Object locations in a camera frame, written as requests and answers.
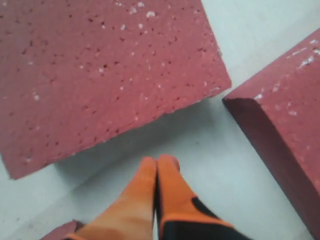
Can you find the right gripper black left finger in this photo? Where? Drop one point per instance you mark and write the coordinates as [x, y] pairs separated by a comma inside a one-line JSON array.
[[131, 216]]

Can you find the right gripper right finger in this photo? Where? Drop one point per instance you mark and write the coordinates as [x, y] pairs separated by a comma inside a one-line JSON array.
[[181, 215]]

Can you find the red lower middle right brick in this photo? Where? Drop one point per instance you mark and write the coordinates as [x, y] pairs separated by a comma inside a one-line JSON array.
[[278, 109]]

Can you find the red front left brick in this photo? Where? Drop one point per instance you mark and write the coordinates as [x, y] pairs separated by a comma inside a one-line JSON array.
[[59, 232]]

